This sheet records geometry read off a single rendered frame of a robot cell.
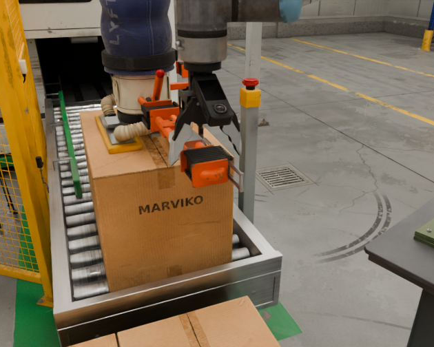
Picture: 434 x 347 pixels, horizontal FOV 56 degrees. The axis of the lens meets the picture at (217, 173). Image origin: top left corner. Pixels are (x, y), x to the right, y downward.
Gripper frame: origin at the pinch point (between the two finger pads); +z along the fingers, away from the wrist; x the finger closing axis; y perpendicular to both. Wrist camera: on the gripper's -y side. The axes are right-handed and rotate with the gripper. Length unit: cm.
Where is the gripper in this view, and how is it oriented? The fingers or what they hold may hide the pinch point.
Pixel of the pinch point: (207, 162)
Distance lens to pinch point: 83.7
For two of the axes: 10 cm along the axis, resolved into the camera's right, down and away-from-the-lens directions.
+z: 0.0, 9.0, 4.4
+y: -3.6, -4.1, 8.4
